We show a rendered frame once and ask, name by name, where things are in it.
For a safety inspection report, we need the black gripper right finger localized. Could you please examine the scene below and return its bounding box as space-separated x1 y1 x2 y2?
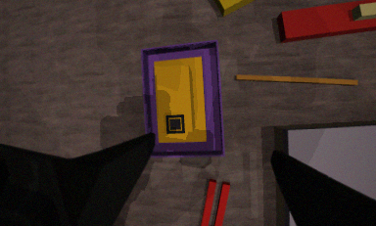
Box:
270 151 376 226

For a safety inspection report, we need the purple rectangular tray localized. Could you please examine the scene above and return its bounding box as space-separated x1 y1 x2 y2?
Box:
141 39 225 158

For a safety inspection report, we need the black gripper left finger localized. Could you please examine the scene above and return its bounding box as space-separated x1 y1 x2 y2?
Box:
0 133 156 226

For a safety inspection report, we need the thin orange-brown stick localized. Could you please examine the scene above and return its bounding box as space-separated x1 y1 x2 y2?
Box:
236 74 357 86

